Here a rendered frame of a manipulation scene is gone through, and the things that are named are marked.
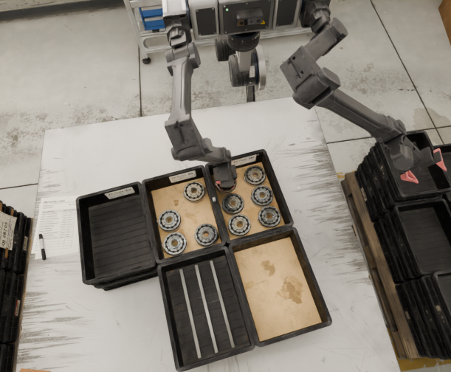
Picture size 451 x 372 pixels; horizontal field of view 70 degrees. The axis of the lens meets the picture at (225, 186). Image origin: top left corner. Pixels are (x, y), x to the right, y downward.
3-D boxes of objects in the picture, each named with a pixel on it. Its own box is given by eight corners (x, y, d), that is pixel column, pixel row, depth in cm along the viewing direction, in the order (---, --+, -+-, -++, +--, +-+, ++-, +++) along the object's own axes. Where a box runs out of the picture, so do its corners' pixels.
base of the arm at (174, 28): (191, 39, 121) (187, 9, 110) (193, 54, 117) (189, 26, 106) (168, 42, 121) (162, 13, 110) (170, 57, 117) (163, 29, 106)
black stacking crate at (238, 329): (162, 270, 142) (156, 265, 132) (227, 252, 145) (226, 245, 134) (181, 370, 126) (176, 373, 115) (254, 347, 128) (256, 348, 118)
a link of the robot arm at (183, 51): (184, 31, 110) (170, 36, 111) (187, 52, 105) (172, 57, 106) (194, 51, 118) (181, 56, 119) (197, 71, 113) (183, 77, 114)
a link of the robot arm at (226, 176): (228, 147, 129) (207, 153, 131) (232, 173, 124) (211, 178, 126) (235, 160, 140) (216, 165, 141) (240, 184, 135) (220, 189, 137)
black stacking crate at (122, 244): (86, 207, 156) (76, 198, 146) (146, 191, 159) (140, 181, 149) (94, 288, 140) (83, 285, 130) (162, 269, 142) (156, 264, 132)
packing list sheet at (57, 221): (38, 198, 171) (37, 198, 171) (81, 192, 172) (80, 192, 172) (30, 260, 157) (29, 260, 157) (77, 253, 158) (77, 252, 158)
